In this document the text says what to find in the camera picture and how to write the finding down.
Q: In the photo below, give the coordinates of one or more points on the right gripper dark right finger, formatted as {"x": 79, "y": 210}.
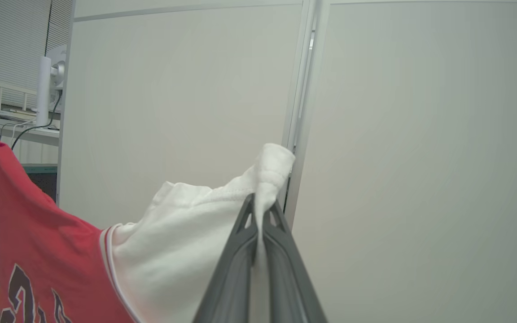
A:
{"x": 290, "y": 287}

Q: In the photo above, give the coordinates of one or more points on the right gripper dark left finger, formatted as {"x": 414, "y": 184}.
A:
{"x": 231, "y": 287}

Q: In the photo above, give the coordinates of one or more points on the red white basketball jersey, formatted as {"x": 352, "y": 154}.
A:
{"x": 61, "y": 251}

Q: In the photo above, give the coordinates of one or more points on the dark box with teal rim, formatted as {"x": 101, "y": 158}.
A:
{"x": 43, "y": 179}

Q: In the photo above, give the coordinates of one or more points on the white desk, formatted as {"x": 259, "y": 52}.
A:
{"x": 38, "y": 133}

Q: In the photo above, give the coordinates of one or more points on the white monitor stand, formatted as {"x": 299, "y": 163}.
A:
{"x": 43, "y": 89}

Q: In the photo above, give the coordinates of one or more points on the white computer monitor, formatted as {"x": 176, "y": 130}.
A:
{"x": 59, "y": 72}

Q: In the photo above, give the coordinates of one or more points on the white window blinds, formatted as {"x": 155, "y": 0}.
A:
{"x": 7, "y": 40}

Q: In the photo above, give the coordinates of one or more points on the grey partition post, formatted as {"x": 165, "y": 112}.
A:
{"x": 305, "y": 89}

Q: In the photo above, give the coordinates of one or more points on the white desk rail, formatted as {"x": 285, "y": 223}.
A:
{"x": 0, "y": 87}

